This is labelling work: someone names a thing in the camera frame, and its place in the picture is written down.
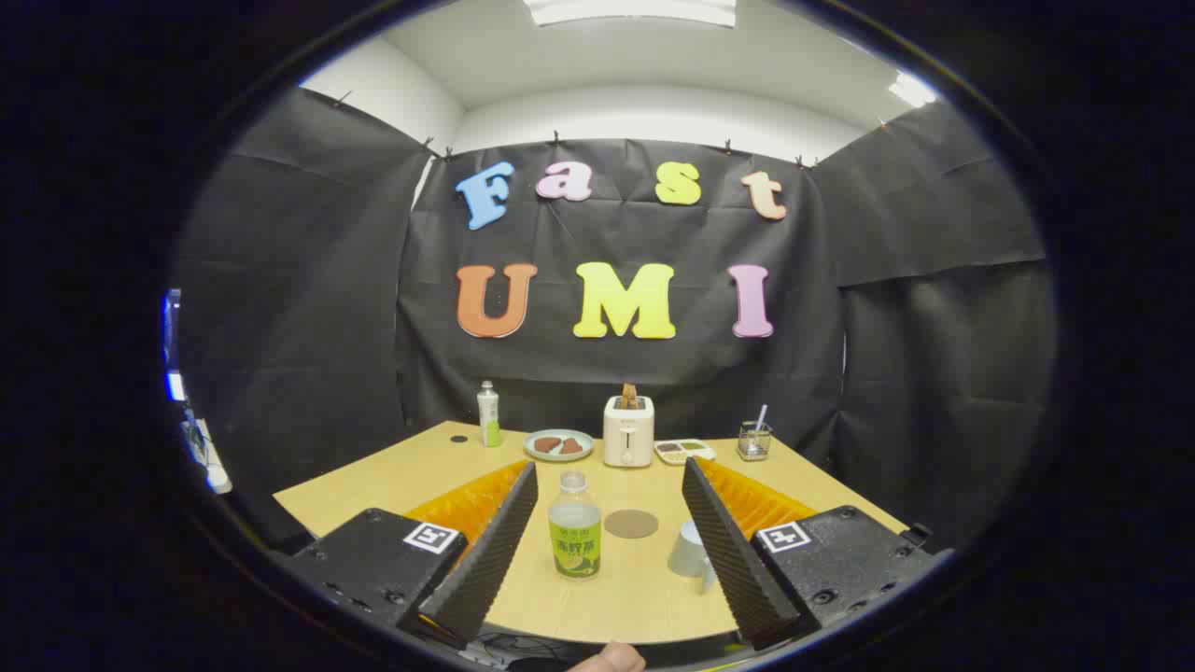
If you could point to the black backdrop cloth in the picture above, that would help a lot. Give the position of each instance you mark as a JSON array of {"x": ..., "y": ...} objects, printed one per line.
[{"x": 560, "y": 369}]

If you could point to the white divided snack tray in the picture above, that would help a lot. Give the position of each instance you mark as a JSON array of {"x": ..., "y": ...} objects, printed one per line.
[{"x": 684, "y": 451}]

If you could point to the slim white green bottle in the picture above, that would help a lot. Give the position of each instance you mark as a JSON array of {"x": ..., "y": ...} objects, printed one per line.
[{"x": 488, "y": 415}]

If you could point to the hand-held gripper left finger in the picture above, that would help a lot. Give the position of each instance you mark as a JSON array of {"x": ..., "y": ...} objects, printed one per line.
[{"x": 495, "y": 551}]

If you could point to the brown toast slice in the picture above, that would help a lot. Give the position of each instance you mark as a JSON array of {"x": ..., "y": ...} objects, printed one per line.
[{"x": 629, "y": 396}]

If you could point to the large ceiling light panel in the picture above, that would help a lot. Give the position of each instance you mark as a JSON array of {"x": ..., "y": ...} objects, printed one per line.
[{"x": 630, "y": 11}]

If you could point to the brown food piece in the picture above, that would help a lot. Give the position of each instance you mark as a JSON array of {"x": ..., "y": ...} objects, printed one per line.
[
  {"x": 571, "y": 447},
  {"x": 547, "y": 445}
]

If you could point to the small ceiling light panel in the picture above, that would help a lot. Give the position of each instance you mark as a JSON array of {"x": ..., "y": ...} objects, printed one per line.
[{"x": 912, "y": 90}]

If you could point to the clear juice bottle green label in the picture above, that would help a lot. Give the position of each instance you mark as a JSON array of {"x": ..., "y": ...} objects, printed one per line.
[{"x": 574, "y": 551}]

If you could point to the pale green plate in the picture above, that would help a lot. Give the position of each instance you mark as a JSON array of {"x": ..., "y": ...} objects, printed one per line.
[{"x": 558, "y": 456}]

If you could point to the wooden table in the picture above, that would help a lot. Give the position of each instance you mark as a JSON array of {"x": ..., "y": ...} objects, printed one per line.
[{"x": 588, "y": 607}]

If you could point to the round brown coaster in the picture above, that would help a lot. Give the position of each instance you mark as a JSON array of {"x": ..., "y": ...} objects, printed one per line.
[{"x": 631, "y": 524}]

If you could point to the cream toaster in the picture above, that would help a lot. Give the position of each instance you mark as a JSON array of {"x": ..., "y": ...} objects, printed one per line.
[{"x": 627, "y": 434}]

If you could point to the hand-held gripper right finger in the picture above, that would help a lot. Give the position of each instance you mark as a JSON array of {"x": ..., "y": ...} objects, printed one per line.
[{"x": 728, "y": 551}]

